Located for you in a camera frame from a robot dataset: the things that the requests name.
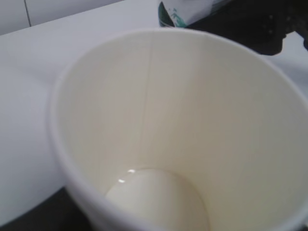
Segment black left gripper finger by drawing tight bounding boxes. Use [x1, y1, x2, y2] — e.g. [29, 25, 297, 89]
[0, 188, 91, 231]

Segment white paper cup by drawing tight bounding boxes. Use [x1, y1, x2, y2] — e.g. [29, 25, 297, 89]
[47, 28, 308, 231]

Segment clear water bottle red label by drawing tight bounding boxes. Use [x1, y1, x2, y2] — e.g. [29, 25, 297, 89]
[158, 0, 230, 28]

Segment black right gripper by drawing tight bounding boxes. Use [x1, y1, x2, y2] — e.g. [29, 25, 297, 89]
[187, 0, 308, 55]

